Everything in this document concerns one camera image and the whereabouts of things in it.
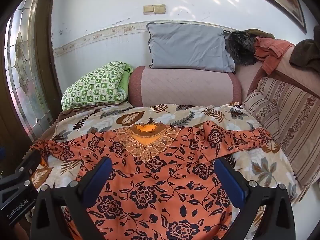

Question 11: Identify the olive cloth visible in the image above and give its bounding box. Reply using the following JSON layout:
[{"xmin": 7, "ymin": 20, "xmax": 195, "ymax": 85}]
[{"xmin": 244, "ymin": 29, "xmax": 275, "ymax": 40}]

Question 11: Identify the orange floral blouse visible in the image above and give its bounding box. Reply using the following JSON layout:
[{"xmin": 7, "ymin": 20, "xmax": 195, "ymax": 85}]
[{"xmin": 30, "ymin": 121, "xmax": 273, "ymax": 240}]

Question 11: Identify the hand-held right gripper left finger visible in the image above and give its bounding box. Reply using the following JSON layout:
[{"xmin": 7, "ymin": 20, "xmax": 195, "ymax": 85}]
[{"xmin": 29, "ymin": 157, "xmax": 113, "ymax": 240}]

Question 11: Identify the stained glass window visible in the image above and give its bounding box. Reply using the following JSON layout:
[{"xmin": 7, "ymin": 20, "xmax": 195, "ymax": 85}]
[{"xmin": 4, "ymin": 0, "xmax": 54, "ymax": 140}]

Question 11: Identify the pink bolster cushion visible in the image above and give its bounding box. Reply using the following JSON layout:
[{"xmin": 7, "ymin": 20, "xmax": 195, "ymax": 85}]
[{"xmin": 128, "ymin": 66, "xmax": 242, "ymax": 107}]

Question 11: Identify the striped floral cushion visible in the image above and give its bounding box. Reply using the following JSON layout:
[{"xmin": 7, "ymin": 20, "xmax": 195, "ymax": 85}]
[
  {"xmin": 243, "ymin": 89, "xmax": 281, "ymax": 143},
  {"xmin": 257, "ymin": 76, "xmax": 320, "ymax": 189}
]

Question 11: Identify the orange towel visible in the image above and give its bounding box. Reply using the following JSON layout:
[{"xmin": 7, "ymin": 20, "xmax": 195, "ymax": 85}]
[{"xmin": 254, "ymin": 37, "xmax": 295, "ymax": 75}]

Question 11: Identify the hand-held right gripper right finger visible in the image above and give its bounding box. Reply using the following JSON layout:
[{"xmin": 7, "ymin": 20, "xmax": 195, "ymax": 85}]
[{"xmin": 214, "ymin": 157, "xmax": 296, "ymax": 240}]

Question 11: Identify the grey pillow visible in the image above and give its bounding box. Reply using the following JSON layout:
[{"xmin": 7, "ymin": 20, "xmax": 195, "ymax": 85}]
[{"xmin": 146, "ymin": 22, "xmax": 236, "ymax": 73}]

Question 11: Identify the dark fur garment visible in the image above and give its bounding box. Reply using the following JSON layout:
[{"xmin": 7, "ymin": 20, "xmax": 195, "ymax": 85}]
[{"xmin": 228, "ymin": 31, "xmax": 258, "ymax": 67}]

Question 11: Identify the leaf print fleece blanket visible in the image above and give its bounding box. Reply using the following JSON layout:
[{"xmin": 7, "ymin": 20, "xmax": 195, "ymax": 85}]
[{"xmin": 30, "ymin": 102, "xmax": 304, "ymax": 240}]

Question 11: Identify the green checked pillow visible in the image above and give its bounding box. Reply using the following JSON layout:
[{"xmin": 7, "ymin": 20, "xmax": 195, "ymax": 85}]
[{"xmin": 61, "ymin": 61, "xmax": 134, "ymax": 111}]

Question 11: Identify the dark brown cloth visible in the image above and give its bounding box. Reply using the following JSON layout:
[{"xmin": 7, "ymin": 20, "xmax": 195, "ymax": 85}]
[{"xmin": 289, "ymin": 26, "xmax": 320, "ymax": 73}]

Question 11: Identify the pink quilted sofa back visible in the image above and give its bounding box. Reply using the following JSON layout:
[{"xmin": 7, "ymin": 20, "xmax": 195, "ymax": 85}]
[{"xmin": 235, "ymin": 45, "xmax": 320, "ymax": 98}]

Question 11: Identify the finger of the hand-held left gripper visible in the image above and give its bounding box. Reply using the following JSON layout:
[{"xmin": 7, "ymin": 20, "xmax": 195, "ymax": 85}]
[{"xmin": 14, "ymin": 149, "xmax": 42, "ymax": 186}]

